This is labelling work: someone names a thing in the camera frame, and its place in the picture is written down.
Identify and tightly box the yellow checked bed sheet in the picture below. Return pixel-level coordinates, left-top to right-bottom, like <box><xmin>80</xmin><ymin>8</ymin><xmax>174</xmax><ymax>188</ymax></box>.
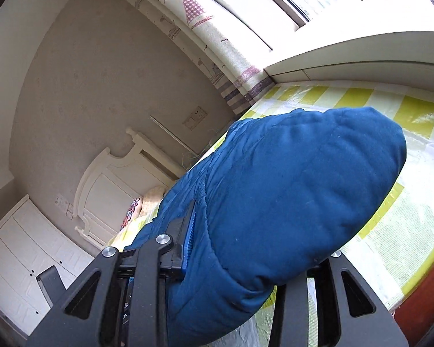
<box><xmin>108</xmin><ymin>83</ymin><xmax>434</xmax><ymax>347</ymax></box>

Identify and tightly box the white wooden headboard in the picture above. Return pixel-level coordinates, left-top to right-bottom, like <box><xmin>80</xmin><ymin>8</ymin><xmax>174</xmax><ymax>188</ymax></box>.
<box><xmin>74</xmin><ymin>126</ymin><xmax>178</xmax><ymax>250</ymax></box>

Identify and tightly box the beige pillow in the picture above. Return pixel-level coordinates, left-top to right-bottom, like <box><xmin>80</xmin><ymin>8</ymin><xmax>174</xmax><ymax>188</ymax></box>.
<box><xmin>141</xmin><ymin>186</ymin><xmax>167</xmax><ymax>221</ymax></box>

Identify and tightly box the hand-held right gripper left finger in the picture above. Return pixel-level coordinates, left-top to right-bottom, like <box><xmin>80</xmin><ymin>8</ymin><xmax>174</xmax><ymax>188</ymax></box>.
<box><xmin>25</xmin><ymin>200</ymin><xmax>198</xmax><ymax>347</ymax></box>

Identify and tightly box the white cable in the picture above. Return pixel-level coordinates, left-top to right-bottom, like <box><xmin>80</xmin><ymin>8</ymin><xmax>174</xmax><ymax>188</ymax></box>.
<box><xmin>181</xmin><ymin>150</ymin><xmax>207</xmax><ymax>165</ymax></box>

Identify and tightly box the white window ledge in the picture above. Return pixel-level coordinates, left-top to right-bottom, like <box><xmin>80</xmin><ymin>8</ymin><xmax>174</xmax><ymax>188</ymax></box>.
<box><xmin>264</xmin><ymin>31</ymin><xmax>434</xmax><ymax>85</ymax></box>

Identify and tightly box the printed white curtain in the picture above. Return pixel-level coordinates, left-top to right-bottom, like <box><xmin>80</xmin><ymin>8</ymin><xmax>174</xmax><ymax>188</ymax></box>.
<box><xmin>87</xmin><ymin>0</ymin><xmax>275</xmax><ymax>116</ymax></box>

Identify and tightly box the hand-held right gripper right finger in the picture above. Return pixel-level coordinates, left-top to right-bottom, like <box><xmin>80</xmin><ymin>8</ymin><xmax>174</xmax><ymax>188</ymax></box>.
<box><xmin>275</xmin><ymin>249</ymin><xmax>409</xmax><ymax>347</ymax></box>

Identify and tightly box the wall socket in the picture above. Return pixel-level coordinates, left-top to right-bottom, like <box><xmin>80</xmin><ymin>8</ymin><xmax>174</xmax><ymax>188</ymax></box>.
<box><xmin>183</xmin><ymin>106</ymin><xmax>207</xmax><ymax>131</ymax></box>

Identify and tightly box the blue down jacket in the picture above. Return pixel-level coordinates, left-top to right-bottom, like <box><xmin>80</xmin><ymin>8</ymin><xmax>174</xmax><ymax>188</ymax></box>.
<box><xmin>121</xmin><ymin>106</ymin><xmax>407</xmax><ymax>347</ymax></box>

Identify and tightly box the thin metal rod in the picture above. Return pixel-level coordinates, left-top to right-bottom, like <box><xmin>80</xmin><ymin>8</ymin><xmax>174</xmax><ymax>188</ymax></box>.
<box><xmin>150</xmin><ymin>116</ymin><xmax>199</xmax><ymax>156</ymax></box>

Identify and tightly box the white wardrobe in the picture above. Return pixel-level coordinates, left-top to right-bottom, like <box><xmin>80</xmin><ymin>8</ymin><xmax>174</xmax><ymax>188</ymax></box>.
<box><xmin>0</xmin><ymin>194</ymin><xmax>95</xmax><ymax>337</ymax></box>

